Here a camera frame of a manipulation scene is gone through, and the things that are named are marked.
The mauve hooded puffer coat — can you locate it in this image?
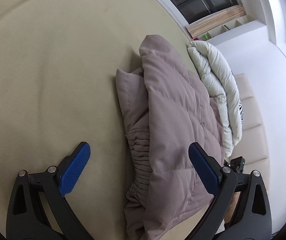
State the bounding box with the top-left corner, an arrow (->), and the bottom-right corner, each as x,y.
116,35 -> 224,239

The person's right hand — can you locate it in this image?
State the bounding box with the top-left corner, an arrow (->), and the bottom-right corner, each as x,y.
224,192 -> 240,224

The beige padded headboard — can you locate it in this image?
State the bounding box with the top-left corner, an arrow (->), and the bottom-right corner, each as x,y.
230,74 -> 270,189

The zebra print pillow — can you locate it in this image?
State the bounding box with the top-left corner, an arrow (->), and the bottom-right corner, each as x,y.
229,67 -> 246,126

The white folded duvet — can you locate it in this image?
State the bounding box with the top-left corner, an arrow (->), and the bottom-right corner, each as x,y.
187,41 -> 242,157

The right beige curtain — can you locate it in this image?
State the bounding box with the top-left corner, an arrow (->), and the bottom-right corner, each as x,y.
186,5 -> 246,38

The right built-in shelf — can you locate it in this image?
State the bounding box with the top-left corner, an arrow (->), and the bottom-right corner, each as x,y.
194,15 -> 266,41

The bed with olive sheet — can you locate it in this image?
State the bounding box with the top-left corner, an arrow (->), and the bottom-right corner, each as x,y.
0,0 -> 198,239

